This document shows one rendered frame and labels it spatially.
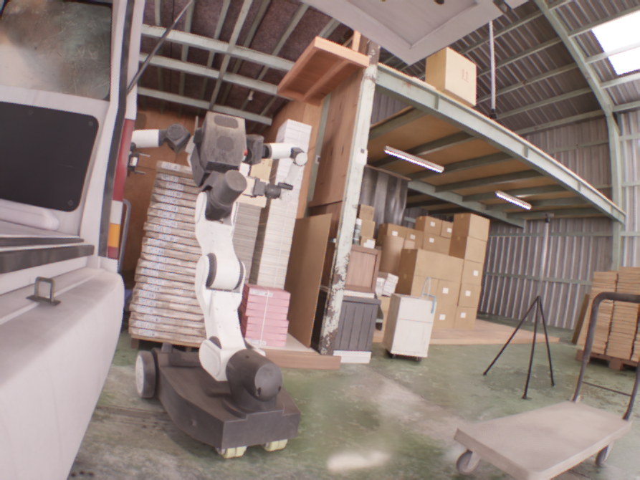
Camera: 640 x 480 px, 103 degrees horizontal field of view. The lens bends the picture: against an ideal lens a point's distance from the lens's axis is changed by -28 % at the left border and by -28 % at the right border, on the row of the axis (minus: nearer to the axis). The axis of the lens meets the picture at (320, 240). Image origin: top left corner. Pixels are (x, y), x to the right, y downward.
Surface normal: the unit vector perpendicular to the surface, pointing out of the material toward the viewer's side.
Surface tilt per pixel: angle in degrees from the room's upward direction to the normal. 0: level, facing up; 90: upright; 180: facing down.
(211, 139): 75
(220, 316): 52
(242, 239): 90
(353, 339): 90
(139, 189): 90
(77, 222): 90
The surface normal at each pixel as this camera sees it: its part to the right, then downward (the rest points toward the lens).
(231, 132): 0.51, -0.23
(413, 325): 0.01, -0.07
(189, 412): -0.50, -0.14
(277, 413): 0.62, 0.05
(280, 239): 0.39, 0.00
